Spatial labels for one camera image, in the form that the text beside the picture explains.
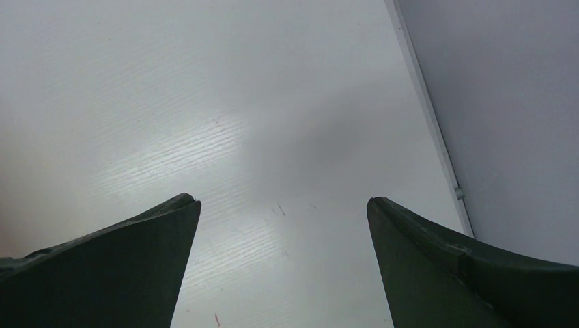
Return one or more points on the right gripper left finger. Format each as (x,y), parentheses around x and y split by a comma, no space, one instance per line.
(126,275)

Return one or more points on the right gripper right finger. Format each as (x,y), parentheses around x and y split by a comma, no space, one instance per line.
(436,277)

